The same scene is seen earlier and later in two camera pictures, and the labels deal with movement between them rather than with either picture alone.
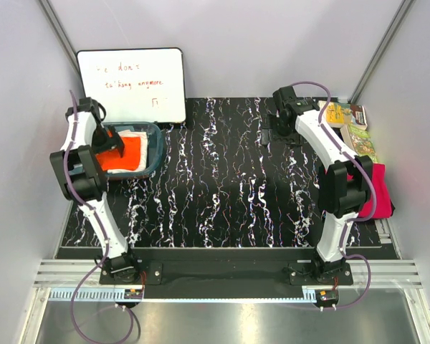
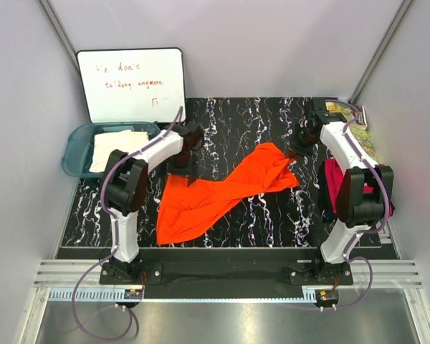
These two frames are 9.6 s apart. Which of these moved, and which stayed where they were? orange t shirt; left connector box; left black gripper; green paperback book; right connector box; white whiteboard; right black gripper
Moved: right black gripper; left black gripper; orange t shirt
Stayed: white whiteboard; green paperback book; left connector box; right connector box
